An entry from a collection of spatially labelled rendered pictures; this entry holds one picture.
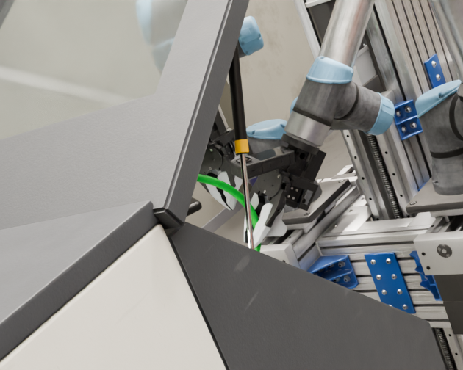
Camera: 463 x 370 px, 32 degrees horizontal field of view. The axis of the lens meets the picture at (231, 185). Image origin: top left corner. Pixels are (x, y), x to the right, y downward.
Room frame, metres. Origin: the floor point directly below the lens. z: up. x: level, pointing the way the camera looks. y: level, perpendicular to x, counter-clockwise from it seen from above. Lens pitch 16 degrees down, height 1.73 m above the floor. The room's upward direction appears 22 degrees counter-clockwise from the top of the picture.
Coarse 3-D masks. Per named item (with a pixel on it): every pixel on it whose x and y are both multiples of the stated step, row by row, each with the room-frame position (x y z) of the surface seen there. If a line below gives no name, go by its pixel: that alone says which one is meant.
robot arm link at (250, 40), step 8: (248, 16) 1.70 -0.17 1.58; (248, 24) 1.68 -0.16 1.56; (256, 24) 1.68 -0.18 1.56; (240, 32) 1.67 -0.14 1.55; (248, 32) 1.67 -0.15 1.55; (256, 32) 1.67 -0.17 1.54; (240, 40) 1.67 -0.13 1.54; (248, 40) 1.67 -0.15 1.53; (256, 40) 1.67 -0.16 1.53; (240, 48) 1.67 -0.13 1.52; (248, 48) 1.68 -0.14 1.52; (256, 48) 1.68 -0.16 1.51; (240, 56) 1.69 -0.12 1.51
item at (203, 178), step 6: (198, 174) 1.35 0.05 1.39; (198, 180) 1.35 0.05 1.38; (204, 180) 1.35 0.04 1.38; (210, 180) 1.36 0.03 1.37; (216, 180) 1.36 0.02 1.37; (216, 186) 1.37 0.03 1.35; (222, 186) 1.37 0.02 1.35; (228, 186) 1.37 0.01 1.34; (228, 192) 1.38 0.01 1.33; (234, 192) 1.37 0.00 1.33; (240, 192) 1.38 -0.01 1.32; (240, 198) 1.38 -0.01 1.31; (252, 210) 1.39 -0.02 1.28; (252, 216) 1.39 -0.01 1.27; (252, 222) 1.39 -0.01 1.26; (258, 246) 1.38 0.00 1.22
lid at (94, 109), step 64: (0, 0) 1.70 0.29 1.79; (64, 0) 1.52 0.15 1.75; (128, 0) 1.35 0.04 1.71; (192, 0) 1.18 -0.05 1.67; (0, 64) 1.50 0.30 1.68; (64, 64) 1.34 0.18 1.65; (128, 64) 1.20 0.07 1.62; (192, 64) 1.06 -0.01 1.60; (0, 128) 1.32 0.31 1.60; (64, 128) 1.15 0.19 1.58; (128, 128) 1.04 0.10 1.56; (192, 128) 0.96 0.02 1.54; (0, 192) 1.13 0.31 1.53; (64, 192) 1.03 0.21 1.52; (128, 192) 0.94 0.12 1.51; (192, 192) 0.92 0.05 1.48
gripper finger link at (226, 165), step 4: (224, 156) 1.57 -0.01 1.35; (228, 156) 1.57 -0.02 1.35; (224, 160) 1.57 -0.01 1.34; (228, 160) 1.57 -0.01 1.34; (224, 164) 1.57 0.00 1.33; (228, 164) 1.57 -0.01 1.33; (220, 168) 1.58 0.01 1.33; (224, 168) 1.57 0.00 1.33; (228, 168) 1.57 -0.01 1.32; (228, 172) 1.57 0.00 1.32; (228, 176) 1.57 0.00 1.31; (232, 176) 1.57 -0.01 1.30; (232, 180) 1.57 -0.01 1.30; (232, 184) 1.57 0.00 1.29
